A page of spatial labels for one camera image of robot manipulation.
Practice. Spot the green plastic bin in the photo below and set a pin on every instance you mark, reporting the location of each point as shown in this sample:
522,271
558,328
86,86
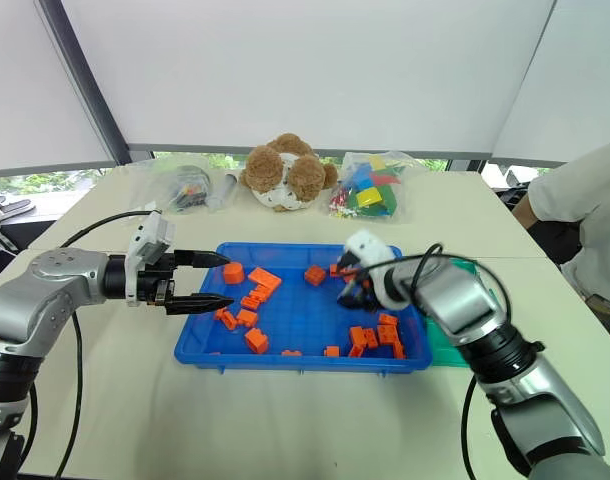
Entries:
447,350

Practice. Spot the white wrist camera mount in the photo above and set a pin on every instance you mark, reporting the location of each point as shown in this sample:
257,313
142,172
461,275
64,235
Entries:
147,237
367,245

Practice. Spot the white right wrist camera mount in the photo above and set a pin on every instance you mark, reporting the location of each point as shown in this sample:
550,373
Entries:
367,245

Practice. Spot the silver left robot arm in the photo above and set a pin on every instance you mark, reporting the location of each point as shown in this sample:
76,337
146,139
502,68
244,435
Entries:
50,285

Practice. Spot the bag of colourful blocks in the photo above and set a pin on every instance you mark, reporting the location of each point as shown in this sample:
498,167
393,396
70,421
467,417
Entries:
370,187

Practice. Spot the grey window frame rail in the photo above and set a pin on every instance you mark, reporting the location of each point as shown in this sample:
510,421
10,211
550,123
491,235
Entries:
335,151

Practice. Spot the blue plastic bin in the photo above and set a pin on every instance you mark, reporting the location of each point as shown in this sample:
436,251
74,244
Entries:
300,320

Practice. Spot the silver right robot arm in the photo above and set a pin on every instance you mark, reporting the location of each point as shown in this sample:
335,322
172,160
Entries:
460,300

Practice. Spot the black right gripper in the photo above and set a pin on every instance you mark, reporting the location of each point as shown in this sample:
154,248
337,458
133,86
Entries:
367,295

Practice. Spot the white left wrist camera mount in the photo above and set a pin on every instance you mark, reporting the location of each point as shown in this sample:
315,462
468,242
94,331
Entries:
147,237

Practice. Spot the orange toy block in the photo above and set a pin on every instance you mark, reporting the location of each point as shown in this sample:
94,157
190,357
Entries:
291,353
361,340
334,270
388,319
331,351
256,340
250,301
226,318
247,317
315,276
398,351
389,335
261,292

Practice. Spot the dark equipment beside table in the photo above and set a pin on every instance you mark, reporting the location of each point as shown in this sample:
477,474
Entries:
15,240

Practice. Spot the orange flat long block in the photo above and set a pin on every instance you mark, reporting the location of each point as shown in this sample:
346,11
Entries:
265,277

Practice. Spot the dark grey window pillar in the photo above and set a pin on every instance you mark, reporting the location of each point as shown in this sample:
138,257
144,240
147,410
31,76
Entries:
85,85

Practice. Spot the grey cylinder tube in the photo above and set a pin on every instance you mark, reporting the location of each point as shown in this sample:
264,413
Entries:
222,191

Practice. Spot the orange round-topped block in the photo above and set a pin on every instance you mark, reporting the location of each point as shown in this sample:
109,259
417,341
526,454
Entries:
233,273

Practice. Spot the clear bag with dark parts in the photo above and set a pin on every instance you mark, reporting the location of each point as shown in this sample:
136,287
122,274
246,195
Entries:
185,187

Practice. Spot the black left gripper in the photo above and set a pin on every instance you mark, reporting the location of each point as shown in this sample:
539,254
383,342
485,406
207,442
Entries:
155,285

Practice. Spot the person in white shirt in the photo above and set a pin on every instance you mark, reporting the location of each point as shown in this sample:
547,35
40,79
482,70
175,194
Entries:
585,200

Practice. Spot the brown and white plush toy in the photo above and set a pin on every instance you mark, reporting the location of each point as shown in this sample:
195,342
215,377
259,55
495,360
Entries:
280,170

